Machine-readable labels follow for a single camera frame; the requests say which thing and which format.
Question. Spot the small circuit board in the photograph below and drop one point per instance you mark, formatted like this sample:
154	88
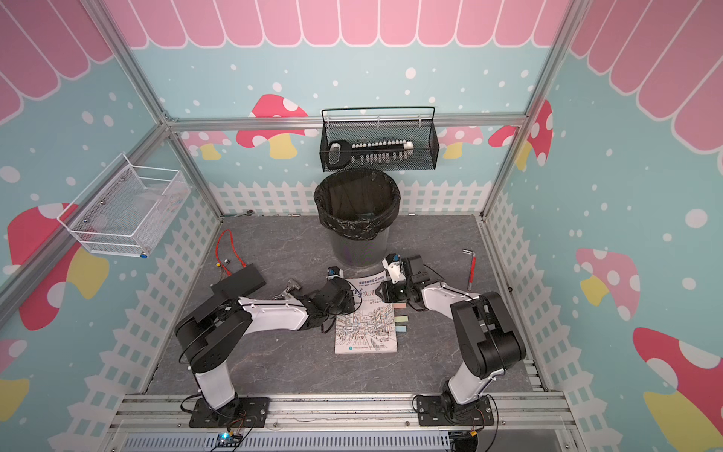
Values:
229	440

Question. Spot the black flat box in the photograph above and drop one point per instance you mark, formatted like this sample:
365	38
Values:
240	284

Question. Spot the red handled hex key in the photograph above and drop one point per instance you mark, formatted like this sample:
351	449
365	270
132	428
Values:
472	269

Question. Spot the sketch tutorial book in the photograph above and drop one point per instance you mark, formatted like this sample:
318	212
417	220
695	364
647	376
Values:
371	327

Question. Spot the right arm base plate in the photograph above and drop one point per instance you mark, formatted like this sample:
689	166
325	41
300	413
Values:
444	411

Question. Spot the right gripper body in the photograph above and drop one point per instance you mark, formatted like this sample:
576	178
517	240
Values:
398	292

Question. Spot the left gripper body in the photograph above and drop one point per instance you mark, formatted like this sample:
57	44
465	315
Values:
345	306

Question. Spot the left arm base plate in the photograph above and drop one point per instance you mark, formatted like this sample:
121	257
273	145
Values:
239	413

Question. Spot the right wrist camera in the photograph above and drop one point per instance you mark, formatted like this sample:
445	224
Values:
394	267

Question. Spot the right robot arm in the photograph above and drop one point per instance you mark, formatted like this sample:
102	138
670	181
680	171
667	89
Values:
489	340

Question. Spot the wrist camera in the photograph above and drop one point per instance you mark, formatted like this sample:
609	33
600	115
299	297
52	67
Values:
394	267
335	272

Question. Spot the mesh trash bin black bag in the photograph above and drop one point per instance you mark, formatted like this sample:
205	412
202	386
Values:
358	208

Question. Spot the black wire wall basket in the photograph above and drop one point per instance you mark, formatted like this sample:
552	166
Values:
370	124

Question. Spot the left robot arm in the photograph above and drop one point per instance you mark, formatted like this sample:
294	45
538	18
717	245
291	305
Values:
211	332

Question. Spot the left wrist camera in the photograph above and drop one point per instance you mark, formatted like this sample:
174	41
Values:
335	272

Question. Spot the white wire wall basket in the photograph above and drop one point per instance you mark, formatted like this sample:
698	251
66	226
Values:
126	209

